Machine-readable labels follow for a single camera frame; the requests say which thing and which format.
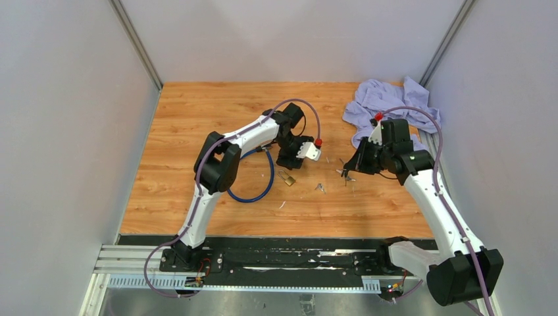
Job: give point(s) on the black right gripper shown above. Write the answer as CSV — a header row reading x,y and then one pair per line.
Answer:
x,y
358,161

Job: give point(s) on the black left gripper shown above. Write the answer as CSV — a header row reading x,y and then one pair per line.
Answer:
x,y
285,159

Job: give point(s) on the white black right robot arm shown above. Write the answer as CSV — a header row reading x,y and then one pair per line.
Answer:
x,y
464,268

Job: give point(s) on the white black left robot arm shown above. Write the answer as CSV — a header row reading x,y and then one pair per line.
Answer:
x,y
216,169

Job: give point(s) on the brass padlock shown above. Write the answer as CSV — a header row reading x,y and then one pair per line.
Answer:
x,y
289,180

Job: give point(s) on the small silver keys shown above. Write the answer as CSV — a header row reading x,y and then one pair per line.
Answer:
x,y
321,188

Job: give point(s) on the crumpled light blue cloth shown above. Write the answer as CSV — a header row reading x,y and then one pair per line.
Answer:
x,y
410,102

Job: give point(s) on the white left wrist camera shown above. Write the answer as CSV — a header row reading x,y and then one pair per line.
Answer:
x,y
309,150

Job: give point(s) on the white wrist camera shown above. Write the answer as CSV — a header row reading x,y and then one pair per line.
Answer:
x,y
376,135
309,150

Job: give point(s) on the blue cable lock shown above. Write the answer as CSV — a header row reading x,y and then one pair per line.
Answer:
x,y
262,148

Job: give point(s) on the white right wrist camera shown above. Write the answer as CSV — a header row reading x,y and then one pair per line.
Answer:
x,y
376,135

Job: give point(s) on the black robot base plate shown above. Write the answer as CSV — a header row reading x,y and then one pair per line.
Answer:
x,y
157,242

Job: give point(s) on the aluminium corner rail right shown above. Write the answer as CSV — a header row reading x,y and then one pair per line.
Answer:
x,y
450,34

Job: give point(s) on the aluminium corner rail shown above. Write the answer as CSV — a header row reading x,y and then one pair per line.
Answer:
x,y
134,38
450,34

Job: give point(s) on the aluminium base frame rails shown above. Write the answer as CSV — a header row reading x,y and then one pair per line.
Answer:
x,y
131,266

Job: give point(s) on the aluminium corner rail left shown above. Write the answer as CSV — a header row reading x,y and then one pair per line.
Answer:
x,y
134,38

